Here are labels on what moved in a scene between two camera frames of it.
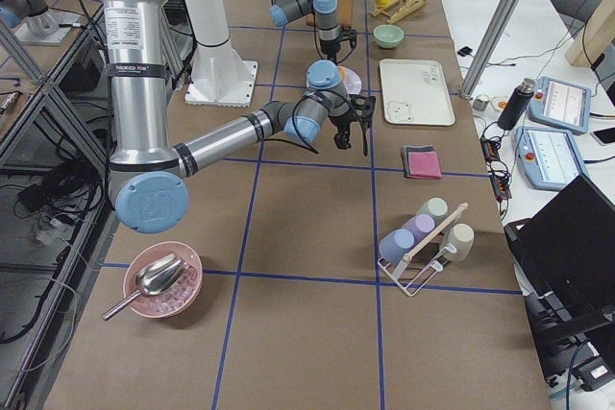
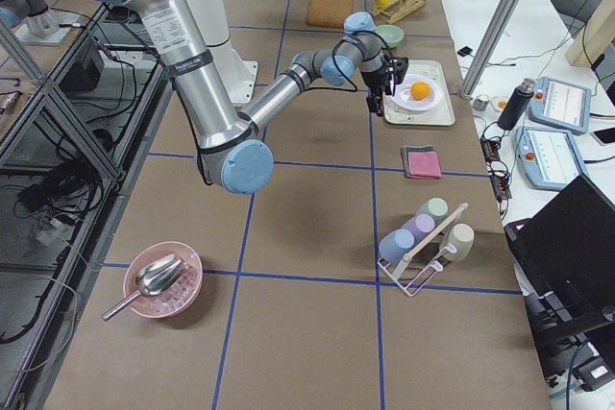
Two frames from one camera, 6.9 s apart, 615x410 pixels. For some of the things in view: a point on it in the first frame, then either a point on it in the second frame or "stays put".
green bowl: (387, 36) stays put
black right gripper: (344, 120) → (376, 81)
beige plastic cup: (460, 235) stays put
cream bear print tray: (415, 92) stays put
